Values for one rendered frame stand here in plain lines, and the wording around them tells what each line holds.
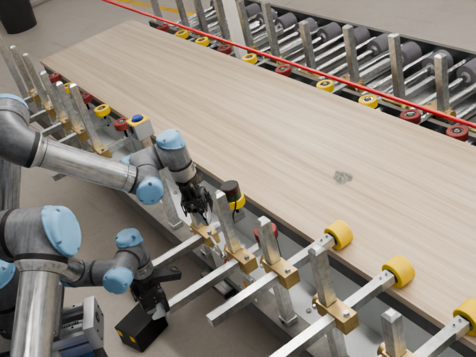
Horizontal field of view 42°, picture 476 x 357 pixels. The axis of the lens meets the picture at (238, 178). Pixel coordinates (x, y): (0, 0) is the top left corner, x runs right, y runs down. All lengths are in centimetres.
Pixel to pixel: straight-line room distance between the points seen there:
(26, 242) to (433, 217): 126
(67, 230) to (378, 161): 130
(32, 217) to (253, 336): 179
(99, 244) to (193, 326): 104
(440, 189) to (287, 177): 56
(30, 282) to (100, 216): 279
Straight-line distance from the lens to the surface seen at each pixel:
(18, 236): 146
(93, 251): 393
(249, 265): 210
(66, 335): 194
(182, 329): 320
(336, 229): 196
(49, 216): 143
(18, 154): 163
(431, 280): 188
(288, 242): 227
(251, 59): 341
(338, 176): 232
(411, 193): 220
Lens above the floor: 223
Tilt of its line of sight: 33 degrees down
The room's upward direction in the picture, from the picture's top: 16 degrees counter-clockwise
